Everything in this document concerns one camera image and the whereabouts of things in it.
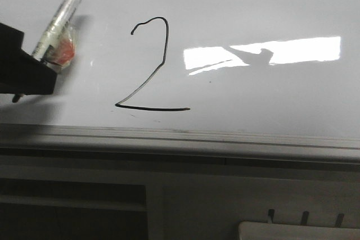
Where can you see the red magnet taped to marker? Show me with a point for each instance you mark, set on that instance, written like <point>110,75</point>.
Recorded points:
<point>62,53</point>

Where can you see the dark hook right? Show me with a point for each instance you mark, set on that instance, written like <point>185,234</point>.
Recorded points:
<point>339,220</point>

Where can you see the white whiteboard marker black tip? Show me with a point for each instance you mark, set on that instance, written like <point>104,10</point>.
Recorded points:
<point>61,17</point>

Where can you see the dark hook left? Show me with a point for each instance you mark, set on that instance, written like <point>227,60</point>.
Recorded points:
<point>270,216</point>

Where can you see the dark hook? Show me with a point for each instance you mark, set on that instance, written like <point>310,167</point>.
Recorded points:
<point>270,216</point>
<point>339,220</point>
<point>304,218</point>

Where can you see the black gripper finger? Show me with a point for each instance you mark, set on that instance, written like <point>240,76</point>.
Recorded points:
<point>20,72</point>

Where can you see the white whiteboard with grey frame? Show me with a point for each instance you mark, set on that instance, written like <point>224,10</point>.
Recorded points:
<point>276,79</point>

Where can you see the dark hook middle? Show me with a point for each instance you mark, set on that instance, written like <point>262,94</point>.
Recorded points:
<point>304,218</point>

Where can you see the white tray at bottom right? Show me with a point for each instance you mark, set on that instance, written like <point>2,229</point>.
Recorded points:
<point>254,230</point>

